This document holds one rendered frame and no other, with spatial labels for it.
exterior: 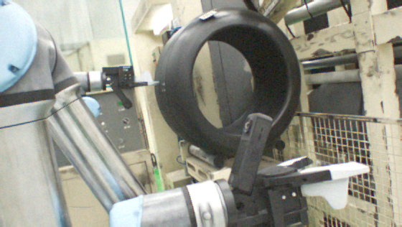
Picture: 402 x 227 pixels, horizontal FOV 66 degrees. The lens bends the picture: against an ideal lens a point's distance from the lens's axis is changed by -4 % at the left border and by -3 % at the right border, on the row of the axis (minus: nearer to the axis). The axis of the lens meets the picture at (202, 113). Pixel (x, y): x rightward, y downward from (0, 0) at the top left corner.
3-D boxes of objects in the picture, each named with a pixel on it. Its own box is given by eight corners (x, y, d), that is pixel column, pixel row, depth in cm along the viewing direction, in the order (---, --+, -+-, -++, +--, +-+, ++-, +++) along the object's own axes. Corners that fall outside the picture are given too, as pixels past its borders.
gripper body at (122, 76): (135, 65, 118) (101, 66, 114) (136, 88, 118) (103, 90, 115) (133, 67, 125) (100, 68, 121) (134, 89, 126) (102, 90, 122)
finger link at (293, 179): (333, 176, 45) (274, 183, 49) (331, 164, 45) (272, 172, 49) (332, 184, 41) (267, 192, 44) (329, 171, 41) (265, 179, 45)
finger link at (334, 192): (375, 201, 43) (307, 207, 47) (367, 159, 43) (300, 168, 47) (377, 209, 40) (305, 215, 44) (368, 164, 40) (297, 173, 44)
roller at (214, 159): (197, 153, 159) (188, 154, 157) (197, 144, 158) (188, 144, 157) (225, 167, 126) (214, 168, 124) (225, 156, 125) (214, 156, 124)
